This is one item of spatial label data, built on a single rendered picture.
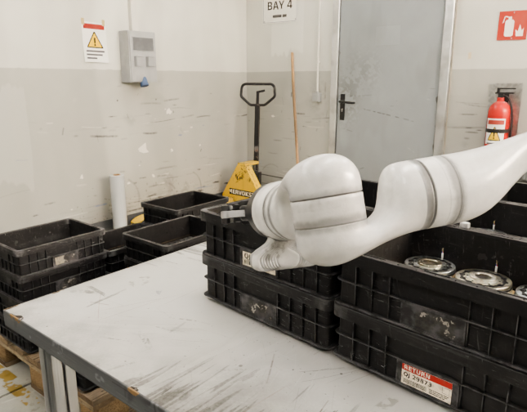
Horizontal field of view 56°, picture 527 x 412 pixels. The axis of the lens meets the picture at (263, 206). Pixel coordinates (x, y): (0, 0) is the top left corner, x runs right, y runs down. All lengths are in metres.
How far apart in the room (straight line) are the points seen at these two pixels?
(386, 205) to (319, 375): 0.55
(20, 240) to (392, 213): 2.12
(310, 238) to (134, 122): 4.04
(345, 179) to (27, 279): 1.84
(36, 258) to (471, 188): 1.89
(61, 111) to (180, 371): 3.28
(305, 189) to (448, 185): 0.13
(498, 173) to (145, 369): 0.73
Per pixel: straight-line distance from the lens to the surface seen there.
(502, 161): 0.54
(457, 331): 0.86
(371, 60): 4.60
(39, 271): 2.21
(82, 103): 4.19
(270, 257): 0.62
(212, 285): 1.25
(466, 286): 0.82
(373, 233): 0.47
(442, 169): 0.50
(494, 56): 4.26
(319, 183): 0.45
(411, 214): 0.48
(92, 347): 1.12
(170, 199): 2.90
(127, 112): 4.41
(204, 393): 0.94
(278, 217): 0.54
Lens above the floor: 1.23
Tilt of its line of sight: 14 degrees down
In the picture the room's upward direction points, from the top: straight up
